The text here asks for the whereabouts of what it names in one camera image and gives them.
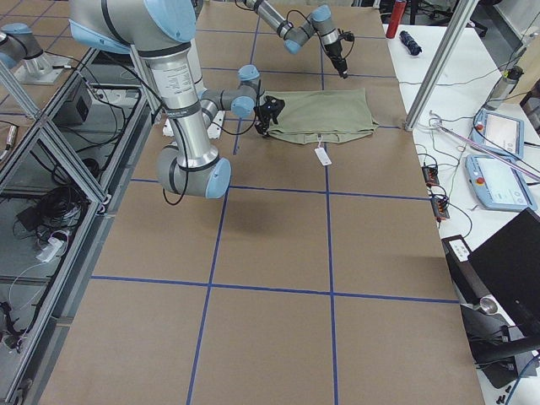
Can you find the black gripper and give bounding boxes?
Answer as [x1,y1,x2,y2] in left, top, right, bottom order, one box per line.
[323,29,354,78]
[254,95,285,138]

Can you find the green long-sleeve shirt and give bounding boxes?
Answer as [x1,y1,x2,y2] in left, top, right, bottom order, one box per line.
[267,89,379,144]

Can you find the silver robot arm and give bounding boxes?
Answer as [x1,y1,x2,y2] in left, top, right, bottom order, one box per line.
[238,1,354,78]
[70,1,284,198]

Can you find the white shirt price tag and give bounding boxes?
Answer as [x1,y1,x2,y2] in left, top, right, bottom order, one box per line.
[314,146,332,166]

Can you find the red bottle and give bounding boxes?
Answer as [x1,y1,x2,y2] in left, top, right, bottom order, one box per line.
[386,0,407,39]

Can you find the blue tape line crosswise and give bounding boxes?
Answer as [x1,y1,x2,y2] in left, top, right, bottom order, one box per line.
[130,178,429,201]

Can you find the grey water bottle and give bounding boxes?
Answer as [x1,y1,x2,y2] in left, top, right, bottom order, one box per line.
[483,65,524,111]

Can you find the upper teach pendant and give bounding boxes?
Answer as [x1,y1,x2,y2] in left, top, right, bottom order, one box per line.
[470,109,525,159]

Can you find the teach pendant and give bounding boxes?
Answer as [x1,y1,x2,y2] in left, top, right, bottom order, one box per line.
[465,154,537,212]
[470,109,525,159]

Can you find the lower teach pendant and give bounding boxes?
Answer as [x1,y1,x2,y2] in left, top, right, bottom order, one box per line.
[465,154,537,212]

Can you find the black box with label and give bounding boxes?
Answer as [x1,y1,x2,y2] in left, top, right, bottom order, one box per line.
[441,235,490,305]

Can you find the white power strip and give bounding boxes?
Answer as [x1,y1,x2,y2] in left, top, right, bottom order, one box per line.
[36,236,68,262]

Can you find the black monitor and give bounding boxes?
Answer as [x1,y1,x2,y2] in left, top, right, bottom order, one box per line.
[468,208,539,336]

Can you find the aluminium frame post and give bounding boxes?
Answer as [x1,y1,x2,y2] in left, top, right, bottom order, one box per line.
[404,0,478,131]

